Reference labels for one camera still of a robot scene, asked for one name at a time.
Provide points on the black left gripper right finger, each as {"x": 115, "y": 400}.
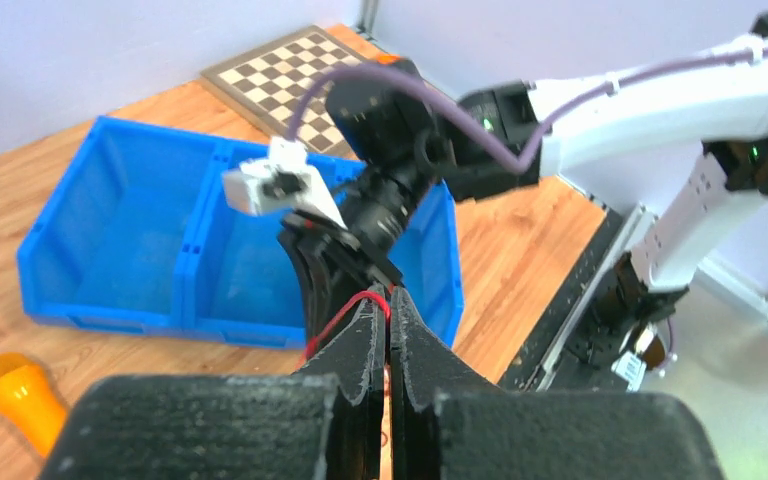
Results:
{"x": 449, "y": 422}

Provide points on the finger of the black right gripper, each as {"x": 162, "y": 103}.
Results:
{"x": 321, "y": 291}

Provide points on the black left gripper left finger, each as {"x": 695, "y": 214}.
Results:
{"x": 321, "y": 422}

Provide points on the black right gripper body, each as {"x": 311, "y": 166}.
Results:
{"x": 376, "y": 210}

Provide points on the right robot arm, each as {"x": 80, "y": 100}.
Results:
{"x": 506, "y": 137}

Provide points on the orange curved piece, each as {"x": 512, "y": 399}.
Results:
{"x": 386, "y": 58}

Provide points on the wooden chessboard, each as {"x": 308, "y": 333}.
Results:
{"x": 264, "y": 84}

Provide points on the blue plastic compartment bin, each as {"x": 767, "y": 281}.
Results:
{"x": 138, "y": 239}

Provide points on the orange cylindrical toy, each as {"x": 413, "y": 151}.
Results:
{"x": 29, "y": 401}

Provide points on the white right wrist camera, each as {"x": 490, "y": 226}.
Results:
{"x": 282, "y": 179}

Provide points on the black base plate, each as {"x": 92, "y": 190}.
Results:
{"x": 526, "y": 366}

